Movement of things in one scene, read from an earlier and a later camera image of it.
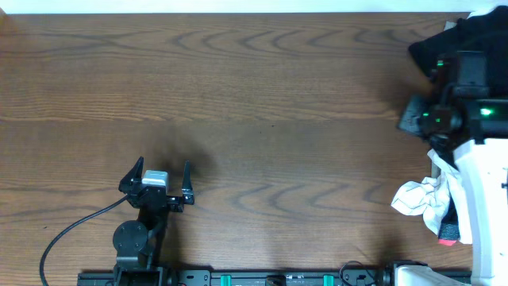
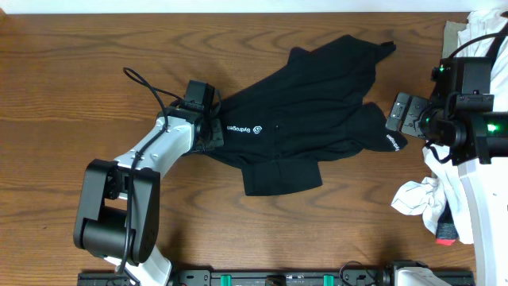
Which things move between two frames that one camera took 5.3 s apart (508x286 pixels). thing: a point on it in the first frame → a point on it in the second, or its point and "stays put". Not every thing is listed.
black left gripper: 157,195 → 214,133
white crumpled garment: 432,196 stays put
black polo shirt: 486,32 → 280,127
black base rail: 238,278 stays put
